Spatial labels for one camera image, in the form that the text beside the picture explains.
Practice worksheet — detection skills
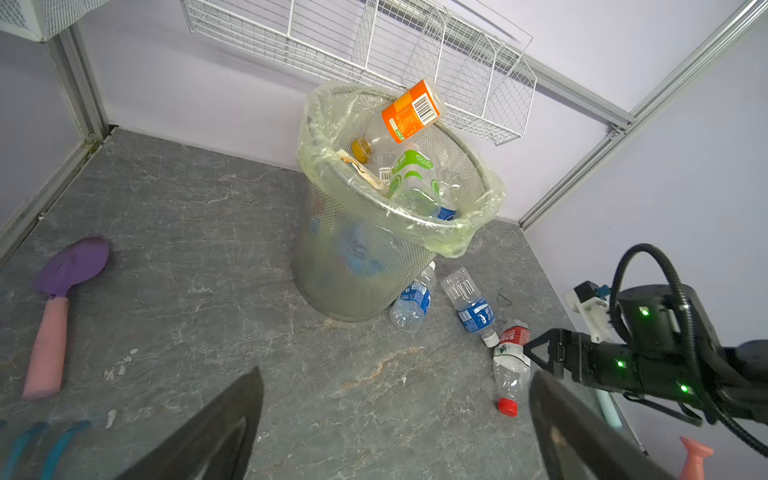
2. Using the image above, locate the green mesh trash bin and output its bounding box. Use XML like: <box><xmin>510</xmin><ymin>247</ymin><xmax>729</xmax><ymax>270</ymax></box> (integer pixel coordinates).
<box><xmin>293</xmin><ymin>81</ymin><xmax>506</xmax><ymax>322</ymax></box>

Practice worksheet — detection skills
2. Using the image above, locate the blue label bottle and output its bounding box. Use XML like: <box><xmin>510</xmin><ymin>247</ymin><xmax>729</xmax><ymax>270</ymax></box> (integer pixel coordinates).
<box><xmin>437</xmin><ymin>205</ymin><xmax>457</xmax><ymax>221</ymax></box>
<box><xmin>440</xmin><ymin>268</ymin><xmax>500</xmax><ymax>349</ymax></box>
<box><xmin>389</xmin><ymin>261</ymin><xmax>436</xmax><ymax>333</ymax></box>

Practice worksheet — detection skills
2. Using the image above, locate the long white wire shelf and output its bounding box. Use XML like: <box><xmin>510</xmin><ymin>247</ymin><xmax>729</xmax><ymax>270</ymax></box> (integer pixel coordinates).
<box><xmin>182</xmin><ymin>1</ymin><xmax>537</xmax><ymax>146</ymax></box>

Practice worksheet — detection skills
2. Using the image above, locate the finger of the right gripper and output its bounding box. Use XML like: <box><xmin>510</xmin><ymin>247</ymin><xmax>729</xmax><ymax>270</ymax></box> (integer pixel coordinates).
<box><xmin>523</xmin><ymin>328</ymin><xmax>567</xmax><ymax>378</ymax></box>

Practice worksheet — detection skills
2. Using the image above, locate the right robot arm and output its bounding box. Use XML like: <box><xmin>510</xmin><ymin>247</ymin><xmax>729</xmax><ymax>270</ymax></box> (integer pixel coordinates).
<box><xmin>524</xmin><ymin>243</ymin><xmax>767</xmax><ymax>455</ymax></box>

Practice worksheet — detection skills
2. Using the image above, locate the small white mesh basket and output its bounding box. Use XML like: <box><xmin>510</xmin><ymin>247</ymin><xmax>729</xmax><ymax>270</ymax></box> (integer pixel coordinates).
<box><xmin>0</xmin><ymin>0</ymin><xmax>108</xmax><ymax>43</ymax></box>

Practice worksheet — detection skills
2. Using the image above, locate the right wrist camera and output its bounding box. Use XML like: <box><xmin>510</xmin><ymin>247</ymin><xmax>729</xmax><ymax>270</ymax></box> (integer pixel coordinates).
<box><xmin>565</xmin><ymin>281</ymin><xmax>614</xmax><ymax>343</ymax></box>

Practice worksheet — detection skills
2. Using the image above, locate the orange label juice bottle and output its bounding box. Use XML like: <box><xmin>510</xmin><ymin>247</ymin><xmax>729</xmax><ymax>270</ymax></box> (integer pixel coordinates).
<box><xmin>351</xmin><ymin>78</ymin><xmax>447</xmax><ymax>164</ymax></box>

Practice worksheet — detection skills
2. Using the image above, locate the red label bottle red cap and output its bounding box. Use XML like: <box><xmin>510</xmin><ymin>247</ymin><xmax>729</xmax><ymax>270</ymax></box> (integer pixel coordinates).
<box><xmin>493</xmin><ymin>320</ymin><xmax>532</xmax><ymax>418</ymax></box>

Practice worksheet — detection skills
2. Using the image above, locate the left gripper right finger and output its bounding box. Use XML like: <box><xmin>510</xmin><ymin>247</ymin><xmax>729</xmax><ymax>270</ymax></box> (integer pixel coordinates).
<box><xmin>529</xmin><ymin>371</ymin><xmax>671</xmax><ymax>480</ymax></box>

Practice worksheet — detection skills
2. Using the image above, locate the green label bottle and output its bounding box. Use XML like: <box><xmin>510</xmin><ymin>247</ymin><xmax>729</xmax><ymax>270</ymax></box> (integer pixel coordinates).
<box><xmin>388</xmin><ymin>149</ymin><xmax>441</xmax><ymax>216</ymax></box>

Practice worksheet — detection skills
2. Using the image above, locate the pink watering can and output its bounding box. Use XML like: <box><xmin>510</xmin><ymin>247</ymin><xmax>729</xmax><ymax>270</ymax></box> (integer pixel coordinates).
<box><xmin>679</xmin><ymin>437</ymin><xmax>714</xmax><ymax>480</ymax></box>

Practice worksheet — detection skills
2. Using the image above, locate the blue yellow garden fork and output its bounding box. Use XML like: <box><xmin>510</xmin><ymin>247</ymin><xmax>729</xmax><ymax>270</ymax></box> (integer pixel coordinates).
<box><xmin>1</xmin><ymin>419</ymin><xmax>92</xmax><ymax>479</ymax></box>

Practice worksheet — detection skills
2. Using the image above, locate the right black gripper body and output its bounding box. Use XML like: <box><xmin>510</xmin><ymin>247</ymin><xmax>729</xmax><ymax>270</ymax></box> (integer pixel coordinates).
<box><xmin>551</xmin><ymin>329</ymin><xmax>642</xmax><ymax>392</ymax></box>

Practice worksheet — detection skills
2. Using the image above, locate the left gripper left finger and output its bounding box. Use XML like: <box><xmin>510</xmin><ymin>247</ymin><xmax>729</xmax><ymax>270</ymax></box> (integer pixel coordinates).
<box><xmin>120</xmin><ymin>367</ymin><xmax>264</xmax><ymax>479</ymax></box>

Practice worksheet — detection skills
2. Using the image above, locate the purple pink brush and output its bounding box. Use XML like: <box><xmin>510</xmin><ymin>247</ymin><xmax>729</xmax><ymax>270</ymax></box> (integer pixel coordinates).
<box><xmin>22</xmin><ymin>236</ymin><xmax>110</xmax><ymax>401</ymax></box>

